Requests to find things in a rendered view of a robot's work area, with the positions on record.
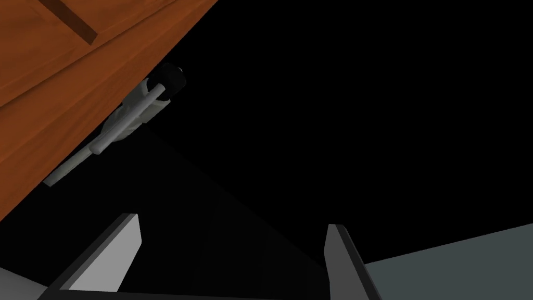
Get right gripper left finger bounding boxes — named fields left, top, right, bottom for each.
left=48, top=212, right=143, bottom=293

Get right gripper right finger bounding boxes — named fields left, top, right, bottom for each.
left=323, top=223, right=383, bottom=300

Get brown wooden cupboard door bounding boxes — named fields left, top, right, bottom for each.
left=0, top=0, right=219, bottom=221

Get grey bar handle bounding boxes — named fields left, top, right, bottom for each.
left=42, top=83, right=166, bottom=188

